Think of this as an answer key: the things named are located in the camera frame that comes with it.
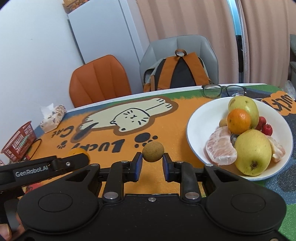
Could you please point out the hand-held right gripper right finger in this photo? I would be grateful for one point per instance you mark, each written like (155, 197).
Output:
(167, 169)

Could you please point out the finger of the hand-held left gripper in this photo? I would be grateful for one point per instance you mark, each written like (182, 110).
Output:
(74, 162)

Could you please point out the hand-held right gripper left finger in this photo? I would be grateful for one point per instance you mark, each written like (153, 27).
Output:
(138, 168)

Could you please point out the orange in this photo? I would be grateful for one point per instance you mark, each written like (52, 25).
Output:
(238, 121)
(79, 151)

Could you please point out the brown longan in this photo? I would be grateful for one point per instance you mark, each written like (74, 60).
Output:
(223, 123)
(152, 151)

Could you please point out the white plate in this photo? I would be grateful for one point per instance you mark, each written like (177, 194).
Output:
(201, 129)

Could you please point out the large peeled pomelo segment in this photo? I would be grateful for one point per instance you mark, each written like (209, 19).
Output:
(220, 148)

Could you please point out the red lychee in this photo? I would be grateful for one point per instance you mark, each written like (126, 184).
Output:
(268, 129)
(261, 122)

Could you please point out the small peeled pomelo segment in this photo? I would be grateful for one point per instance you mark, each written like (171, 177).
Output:
(276, 149)

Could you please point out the person's left hand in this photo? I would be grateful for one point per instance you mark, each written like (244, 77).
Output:
(8, 233)

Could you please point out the red plastic basket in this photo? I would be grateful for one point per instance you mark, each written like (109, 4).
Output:
(18, 142)

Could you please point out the cartoon cat table mat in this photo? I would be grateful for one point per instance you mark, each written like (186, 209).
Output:
(166, 122)

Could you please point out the patterned tissue pack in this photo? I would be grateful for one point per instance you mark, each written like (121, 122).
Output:
(53, 119)

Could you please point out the orange chair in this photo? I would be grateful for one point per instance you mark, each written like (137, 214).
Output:
(99, 81)

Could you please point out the yellow pear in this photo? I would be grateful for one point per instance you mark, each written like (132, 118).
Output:
(253, 150)
(247, 104)

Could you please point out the black framed glasses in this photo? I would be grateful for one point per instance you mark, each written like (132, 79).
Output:
(212, 91)

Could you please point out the orange and black backpack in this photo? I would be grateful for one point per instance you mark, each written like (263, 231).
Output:
(180, 74)

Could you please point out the grey chair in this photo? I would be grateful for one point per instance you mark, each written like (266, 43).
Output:
(208, 53)

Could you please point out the white fridge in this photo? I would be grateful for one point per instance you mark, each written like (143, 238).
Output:
(104, 32)

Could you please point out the white plastic bag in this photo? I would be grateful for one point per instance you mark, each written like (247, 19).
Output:
(290, 89)

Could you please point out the pink curtain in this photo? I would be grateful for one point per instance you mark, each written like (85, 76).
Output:
(189, 18)
(266, 34)

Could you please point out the orange plastic basket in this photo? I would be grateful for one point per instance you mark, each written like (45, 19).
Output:
(75, 5)

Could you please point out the grey sofa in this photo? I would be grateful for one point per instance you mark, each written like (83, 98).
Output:
(293, 58)

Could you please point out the window frame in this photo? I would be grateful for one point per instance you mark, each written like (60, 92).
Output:
(237, 23)

